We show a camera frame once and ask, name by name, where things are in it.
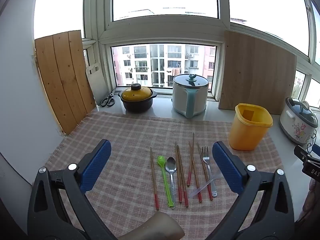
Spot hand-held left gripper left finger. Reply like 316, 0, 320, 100
27, 139, 118, 240

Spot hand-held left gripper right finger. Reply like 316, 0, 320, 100
207, 141, 295, 240

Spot metal fork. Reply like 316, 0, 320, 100
201, 146, 217, 197

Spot yellow plastic container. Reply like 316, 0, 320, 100
228, 103, 273, 151

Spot metal spoon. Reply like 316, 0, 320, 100
166, 157, 177, 208

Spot green plastic spoon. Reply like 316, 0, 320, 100
157, 155, 175, 208

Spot person's right hand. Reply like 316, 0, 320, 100
302, 178, 320, 221

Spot person's left hand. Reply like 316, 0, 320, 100
117, 211, 185, 240

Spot white floral rice cooker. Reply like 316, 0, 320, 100
279, 97, 319, 145

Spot checkered pink tablecloth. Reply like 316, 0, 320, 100
45, 111, 284, 240

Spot black casserole pot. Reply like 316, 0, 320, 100
118, 91, 158, 113

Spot white cutting board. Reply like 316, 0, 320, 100
86, 63, 112, 105

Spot yellow pot lid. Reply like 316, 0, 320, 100
122, 83, 153, 102

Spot brown wooden plank panel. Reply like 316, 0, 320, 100
34, 30, 97, 135

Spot glass lid with teal knob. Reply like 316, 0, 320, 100
173, 74, 209, 88

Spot light wooden board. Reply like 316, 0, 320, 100
218, 30, 297, 117

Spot apartment building outside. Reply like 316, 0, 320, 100
111, 44, 217, 88

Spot black power cable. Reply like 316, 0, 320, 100
307, 132, 317, 153

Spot black-handled scissors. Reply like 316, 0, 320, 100
101, 93, 116, 107

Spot white pot with teal handle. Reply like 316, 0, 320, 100
172, 80, 209, 119

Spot white window frame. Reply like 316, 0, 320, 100
81, 0, 320, 100

